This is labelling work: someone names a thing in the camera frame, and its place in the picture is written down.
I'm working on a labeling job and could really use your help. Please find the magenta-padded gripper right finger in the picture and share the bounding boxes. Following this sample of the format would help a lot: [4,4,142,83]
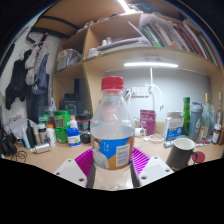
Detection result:
[130,146,175,188]

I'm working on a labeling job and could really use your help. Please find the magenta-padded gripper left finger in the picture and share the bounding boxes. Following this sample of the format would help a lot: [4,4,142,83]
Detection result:
[53,147,98,189]

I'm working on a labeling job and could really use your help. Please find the clear red-capped water bottle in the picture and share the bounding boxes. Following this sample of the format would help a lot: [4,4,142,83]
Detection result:
[89,75,136,192]

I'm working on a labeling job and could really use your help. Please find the black mug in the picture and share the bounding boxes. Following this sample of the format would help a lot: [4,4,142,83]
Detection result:
[165,137,199,172]

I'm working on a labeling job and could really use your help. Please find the white bottle with blue label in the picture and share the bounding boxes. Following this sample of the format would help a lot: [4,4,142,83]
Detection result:
[65,116,82,148]

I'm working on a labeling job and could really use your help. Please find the silver lying canister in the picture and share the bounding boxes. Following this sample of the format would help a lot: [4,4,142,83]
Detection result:
[29,142,52,155]

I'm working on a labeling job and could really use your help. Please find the white and blue carton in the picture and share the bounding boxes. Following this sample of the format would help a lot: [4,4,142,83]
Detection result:
[163,111,185,142]

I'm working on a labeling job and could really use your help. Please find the magenta pouch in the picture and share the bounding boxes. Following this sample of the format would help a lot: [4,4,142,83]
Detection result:
[139,109,157,136]

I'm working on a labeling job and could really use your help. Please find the flat round red coaster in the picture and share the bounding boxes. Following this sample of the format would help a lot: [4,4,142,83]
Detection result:
[192,151,206,164]

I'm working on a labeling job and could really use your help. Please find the green glass bottle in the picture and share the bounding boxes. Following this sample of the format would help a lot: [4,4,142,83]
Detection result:
[182,96,192,137]

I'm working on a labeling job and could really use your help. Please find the grey shaker bottle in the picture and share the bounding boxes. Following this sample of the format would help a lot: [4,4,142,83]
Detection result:
[188,101,204,143]

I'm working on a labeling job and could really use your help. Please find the black appliance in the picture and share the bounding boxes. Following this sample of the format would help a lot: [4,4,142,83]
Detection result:
[59,78,88,116]

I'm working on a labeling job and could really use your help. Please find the white power strip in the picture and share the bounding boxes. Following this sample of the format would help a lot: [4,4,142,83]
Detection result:
[129,86,150,98]

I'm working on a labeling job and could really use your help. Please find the clear glass bottle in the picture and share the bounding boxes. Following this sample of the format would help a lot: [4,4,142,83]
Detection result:
[216,91,224,126]

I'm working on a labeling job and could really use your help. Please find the hanging clothes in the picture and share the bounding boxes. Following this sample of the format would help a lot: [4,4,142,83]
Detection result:
[4,46,51,111]

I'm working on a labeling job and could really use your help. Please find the wooden shelf unit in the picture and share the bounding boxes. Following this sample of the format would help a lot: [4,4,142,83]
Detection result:
[52,9,224,134]

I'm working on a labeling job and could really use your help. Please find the ceiling light tube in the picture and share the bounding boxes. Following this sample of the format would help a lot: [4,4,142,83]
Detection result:
[117,0,133,14]

